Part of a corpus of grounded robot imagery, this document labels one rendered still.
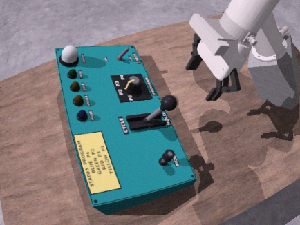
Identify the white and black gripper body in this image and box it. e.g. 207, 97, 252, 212
197, 40, 252, 81

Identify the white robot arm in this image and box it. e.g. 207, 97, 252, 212
189, 0, 289, 62

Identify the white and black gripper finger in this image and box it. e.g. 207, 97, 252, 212
205, 68, 241, 101
185, 33, 203, 70

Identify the teal control console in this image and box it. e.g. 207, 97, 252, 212
55, 45, 197, 215

